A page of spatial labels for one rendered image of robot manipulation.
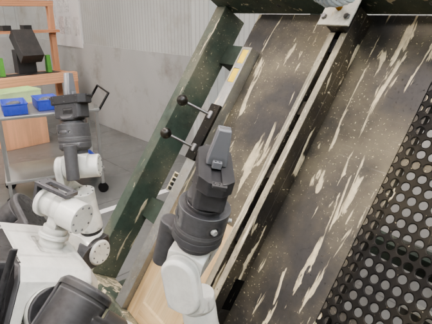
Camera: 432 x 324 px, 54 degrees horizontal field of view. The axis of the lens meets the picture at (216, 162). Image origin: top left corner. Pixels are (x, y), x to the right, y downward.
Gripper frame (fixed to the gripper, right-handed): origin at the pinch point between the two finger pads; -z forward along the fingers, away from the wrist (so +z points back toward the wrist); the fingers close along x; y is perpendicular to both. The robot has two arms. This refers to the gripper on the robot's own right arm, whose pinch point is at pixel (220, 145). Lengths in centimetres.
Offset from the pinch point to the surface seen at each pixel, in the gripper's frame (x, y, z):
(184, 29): 464, -2, 87
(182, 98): 72, -4, 22
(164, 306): 33, 1, 73
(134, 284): 44, -9, 77
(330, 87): 48, 32, 1
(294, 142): 39.4, 24.8, 14.7
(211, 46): 103, 4, 11
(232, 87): 76, 11, 16
